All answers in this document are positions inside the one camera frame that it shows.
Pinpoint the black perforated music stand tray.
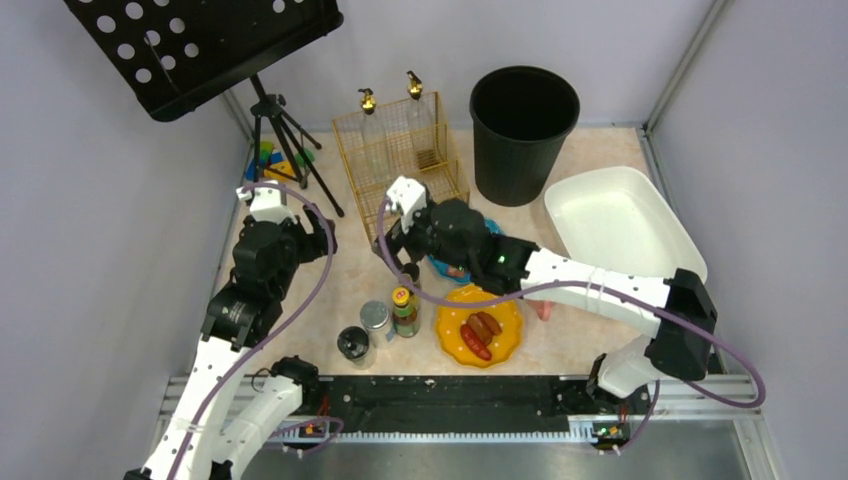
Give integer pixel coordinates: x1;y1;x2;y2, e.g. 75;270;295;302
65;0;344;122

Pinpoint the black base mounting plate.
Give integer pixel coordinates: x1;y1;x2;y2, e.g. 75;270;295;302
297;375;649;434

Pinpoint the black tripod stand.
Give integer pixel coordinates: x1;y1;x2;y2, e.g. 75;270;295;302
249;74;345;218

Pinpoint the clear bottle gold pump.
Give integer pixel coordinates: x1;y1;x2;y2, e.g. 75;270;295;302
406;70;438;170
358;87;391;183

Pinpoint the white plastic basin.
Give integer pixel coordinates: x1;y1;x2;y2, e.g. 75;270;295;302
544;166;708;307

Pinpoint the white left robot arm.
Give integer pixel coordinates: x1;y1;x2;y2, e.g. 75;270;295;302
124;202;337;479

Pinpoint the silver lid shaker jar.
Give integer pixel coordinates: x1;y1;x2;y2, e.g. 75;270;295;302
359;300;396;349

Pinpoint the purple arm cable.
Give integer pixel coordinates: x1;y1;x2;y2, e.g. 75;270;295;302
376;198;768;455
165;182;346;480

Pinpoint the brown sausage middle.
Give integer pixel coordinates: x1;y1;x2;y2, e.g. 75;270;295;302
466;313;494;346

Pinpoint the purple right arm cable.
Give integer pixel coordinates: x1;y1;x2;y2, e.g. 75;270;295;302
376;198;768;455

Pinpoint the yellow toy block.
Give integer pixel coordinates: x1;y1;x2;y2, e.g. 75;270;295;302
263;160;297;181

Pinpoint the brown sausage rear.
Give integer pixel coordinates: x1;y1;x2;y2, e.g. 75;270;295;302
476;311;502;336

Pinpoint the lime green toy block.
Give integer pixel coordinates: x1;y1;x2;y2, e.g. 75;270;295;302
259;141;275;164

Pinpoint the brown sausage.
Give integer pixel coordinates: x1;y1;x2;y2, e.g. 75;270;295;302
466;313;494;346
476;311;502;336

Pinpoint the yellow cap sauce bottle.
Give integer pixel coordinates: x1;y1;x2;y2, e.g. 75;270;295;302
392;286;420;338

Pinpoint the black cap spice bottle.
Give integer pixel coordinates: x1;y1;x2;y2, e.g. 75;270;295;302
400;263;421;293

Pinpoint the black plastic trash bin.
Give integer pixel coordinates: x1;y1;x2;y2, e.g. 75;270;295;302
469;66;581;207

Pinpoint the black lid grinder jar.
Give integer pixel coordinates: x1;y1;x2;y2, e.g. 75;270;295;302
336;326;376;370

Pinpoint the blue toy block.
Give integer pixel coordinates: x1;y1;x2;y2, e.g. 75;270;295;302
244;151;285;182

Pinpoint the blue dotted plate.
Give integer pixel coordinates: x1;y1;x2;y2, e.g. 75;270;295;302
427;217;503;285

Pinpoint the red sausage front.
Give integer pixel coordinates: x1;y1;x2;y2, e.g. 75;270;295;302
460;324;492;361

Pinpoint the pink mug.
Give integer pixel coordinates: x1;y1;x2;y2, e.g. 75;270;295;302
525;299;553;322

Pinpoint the aluminium frame rail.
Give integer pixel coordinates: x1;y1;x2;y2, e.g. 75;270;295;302
155;374;763;445

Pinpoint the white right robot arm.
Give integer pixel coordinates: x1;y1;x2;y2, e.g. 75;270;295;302
376;198;717;398

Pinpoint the yellow dotted plate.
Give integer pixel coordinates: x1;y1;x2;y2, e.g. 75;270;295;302
434;301;524;369

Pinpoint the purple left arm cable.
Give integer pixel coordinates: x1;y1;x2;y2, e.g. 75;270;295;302
165;182;346;480

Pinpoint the yellow wire rack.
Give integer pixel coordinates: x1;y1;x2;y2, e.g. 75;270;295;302
332;91;470;242

